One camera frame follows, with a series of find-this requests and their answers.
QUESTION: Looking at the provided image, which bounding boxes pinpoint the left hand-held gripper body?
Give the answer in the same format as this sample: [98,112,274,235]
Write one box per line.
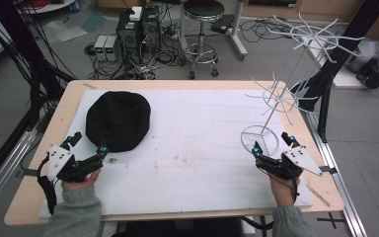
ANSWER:
[47,143,106,183]

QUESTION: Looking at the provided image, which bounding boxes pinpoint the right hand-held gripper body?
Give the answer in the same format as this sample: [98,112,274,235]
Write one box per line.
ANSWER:
[255,145,325,181]

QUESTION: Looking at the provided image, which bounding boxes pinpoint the black hat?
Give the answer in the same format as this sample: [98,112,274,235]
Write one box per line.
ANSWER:
[85,90,152,153]

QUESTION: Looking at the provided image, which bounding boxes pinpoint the person's left hand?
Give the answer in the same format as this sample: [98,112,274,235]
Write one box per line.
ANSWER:
[60,168,102,194]

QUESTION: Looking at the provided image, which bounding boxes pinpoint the person's right hand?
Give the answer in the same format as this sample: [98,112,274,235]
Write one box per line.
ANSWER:
[267,174,302,208]

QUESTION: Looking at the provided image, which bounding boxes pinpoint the metal table clip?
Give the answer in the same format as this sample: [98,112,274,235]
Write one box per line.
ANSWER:
[14,168,39,179]
[319,165,339,176]

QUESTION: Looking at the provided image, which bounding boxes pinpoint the thin wooden stick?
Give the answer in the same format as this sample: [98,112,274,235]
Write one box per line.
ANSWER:
[305,184,332,208]

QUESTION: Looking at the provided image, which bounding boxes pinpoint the white foam mat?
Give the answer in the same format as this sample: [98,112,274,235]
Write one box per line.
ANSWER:
[38,88,314,219]

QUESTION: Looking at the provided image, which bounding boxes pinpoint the white side table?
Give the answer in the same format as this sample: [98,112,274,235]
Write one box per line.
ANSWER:
[299,35,379,90]

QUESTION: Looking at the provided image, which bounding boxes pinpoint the grey power supply unit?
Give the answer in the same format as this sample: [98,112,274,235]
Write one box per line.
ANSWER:
[93,35,109,62]
[104,35,119,62]

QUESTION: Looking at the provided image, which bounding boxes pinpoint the black device on side table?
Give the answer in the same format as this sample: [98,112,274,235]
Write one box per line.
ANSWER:
[355,56,379,90]

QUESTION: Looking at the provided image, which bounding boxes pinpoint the black chair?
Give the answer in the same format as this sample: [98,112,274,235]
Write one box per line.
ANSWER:
[111,216,245,237]

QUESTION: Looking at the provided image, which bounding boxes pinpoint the clear plastic sheet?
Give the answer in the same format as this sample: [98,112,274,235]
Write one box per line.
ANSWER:
[41,19,89,44]

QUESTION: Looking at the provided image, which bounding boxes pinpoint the grey device on side table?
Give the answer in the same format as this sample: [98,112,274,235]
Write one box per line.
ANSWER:
[344,39,379,74]

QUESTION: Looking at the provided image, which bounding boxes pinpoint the white stand leg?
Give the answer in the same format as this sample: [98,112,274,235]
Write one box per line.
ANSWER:
[223,0,249,62]

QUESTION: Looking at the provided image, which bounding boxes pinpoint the teal sheet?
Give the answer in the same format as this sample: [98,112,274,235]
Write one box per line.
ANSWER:
[81,10,109,34]

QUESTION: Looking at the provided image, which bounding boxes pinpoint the black computer tower green label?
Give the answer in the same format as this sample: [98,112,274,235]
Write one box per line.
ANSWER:
[115,9,143,64]

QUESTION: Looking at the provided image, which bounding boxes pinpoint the black flat box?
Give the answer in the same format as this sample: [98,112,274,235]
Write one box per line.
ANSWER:
[210,14,237,35]

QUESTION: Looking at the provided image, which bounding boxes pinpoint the round white table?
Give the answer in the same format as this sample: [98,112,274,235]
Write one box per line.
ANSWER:
[15,0,79,15]

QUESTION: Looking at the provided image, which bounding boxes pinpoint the white box on computer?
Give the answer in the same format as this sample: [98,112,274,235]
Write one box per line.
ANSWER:
[129,6,143,22]

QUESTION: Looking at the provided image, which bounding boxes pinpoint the black round stool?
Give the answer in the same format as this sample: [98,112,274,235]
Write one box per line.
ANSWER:
[181,0,226,80]

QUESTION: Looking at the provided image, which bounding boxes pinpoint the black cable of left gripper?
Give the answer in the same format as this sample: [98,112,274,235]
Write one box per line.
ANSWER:
[36,153,58,215]

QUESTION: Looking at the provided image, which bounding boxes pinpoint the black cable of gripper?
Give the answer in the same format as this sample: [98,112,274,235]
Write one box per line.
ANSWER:
[288,178,301,204]
[36,153,58,215]

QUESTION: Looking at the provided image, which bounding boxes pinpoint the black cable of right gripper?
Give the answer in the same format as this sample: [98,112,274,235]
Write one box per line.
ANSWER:
[288,178,301,204]

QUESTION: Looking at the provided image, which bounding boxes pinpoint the aluminium rail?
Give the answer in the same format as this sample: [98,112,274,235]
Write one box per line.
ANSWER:
[303,110,369,237]
[0,126,42,220]

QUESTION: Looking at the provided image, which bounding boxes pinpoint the white wire hat rack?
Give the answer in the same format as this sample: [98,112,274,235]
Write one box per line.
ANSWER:
[240,13,365,158]

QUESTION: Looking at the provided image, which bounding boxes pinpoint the tangle of floor cables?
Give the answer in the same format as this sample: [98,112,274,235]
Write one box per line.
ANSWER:
[83,42,184,81]

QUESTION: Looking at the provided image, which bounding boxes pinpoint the black frame post with cables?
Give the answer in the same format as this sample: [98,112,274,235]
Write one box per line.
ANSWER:
[0,0,77,132]

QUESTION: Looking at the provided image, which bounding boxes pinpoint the loose black floor cables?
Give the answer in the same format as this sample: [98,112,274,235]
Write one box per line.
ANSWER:
[238,15,299,44]

